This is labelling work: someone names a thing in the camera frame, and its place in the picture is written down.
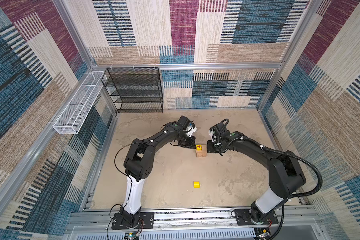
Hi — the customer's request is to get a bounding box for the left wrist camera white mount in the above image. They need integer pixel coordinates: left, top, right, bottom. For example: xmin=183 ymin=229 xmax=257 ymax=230
xmin=184 ymin=121 xmax=197 ymax=137

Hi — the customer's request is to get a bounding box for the black wire mesh shelf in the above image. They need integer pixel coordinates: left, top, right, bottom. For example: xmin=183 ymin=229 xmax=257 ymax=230
xmin=102 ymin=67 xmax=164 ymax=114

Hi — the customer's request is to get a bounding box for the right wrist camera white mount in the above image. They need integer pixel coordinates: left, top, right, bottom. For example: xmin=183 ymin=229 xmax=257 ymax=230
xmin=209 ymin=127 xmax=218 ymax=142

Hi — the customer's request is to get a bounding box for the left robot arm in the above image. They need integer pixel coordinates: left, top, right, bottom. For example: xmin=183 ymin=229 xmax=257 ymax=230
xmin=120 ymin=116 xmax=197 ymax=227

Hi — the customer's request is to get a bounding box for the white wire mesh basket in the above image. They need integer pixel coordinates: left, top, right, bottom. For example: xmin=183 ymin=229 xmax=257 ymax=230
xmin=53 ymin=72 xmax=105 ymax=135

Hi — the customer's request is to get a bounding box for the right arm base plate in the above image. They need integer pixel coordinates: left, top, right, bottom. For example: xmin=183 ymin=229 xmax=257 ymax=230
xmin=231 ymin=208 xmax=279 ymax=226

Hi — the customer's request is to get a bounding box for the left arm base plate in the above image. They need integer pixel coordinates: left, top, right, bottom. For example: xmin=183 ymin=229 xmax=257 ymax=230
xmin=111 ymin=212 xmax=155 ymax=230

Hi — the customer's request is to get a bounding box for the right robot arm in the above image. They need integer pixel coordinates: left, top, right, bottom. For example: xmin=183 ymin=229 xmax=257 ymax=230
xmin=207 ymin=122 xmax=306 ymax=224

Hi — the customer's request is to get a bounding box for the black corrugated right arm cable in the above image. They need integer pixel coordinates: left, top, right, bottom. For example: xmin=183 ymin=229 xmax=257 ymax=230
xmin=214 ymin=118 xmax=323 ymax=240

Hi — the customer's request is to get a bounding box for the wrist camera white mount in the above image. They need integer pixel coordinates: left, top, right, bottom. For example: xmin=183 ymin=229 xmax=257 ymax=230
xmin=209 ymin=127 xmax=218 ymax=142
xmin=184 ymin=121 xmax=197 ymax=137

